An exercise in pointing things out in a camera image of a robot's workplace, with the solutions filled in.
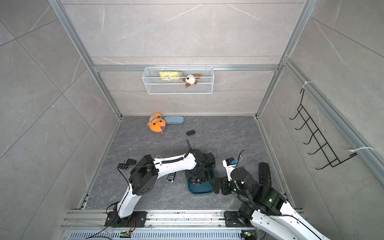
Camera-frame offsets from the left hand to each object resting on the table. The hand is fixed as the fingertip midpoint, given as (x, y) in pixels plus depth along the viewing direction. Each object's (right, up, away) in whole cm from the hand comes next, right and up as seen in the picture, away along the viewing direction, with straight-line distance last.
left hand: (198, 175), depth 86 cm
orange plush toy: (-30, +31, +18) cm, 46 cm away
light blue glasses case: (-19, +34, +29) cm, 48 cm away
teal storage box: (+3, -5, -6) cm, 8 cm away
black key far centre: (-6, +24, +21) cm, 33 cm away
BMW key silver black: (-16, -1, -2) cm, 16 cm away
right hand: (+9, +3, -17) cm, 19 cm away
